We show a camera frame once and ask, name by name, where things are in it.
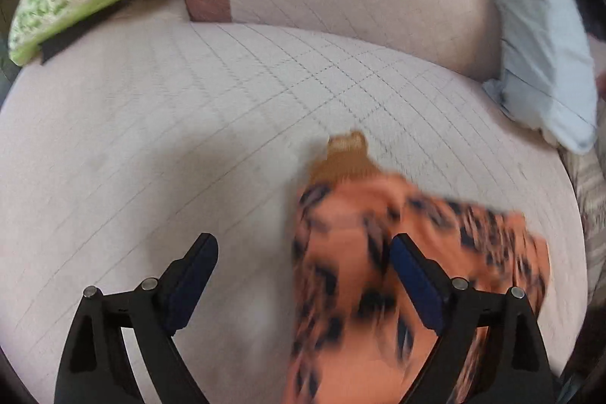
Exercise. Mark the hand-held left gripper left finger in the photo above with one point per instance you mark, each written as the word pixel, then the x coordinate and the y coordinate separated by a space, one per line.
pixel 189 285

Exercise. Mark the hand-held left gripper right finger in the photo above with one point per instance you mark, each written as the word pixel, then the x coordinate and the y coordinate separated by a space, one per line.
pixel 416 285

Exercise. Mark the orange floral shirt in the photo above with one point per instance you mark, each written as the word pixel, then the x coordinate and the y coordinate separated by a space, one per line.
pixel 350 252

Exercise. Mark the pink quilted mattress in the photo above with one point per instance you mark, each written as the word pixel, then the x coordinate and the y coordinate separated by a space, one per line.
pixel 165 124

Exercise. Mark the striped floral cushion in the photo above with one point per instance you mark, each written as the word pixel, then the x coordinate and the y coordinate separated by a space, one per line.
pixel 592 205

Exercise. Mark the light blue pillow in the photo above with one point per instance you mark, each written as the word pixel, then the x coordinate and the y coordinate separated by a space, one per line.
pixel 535 30

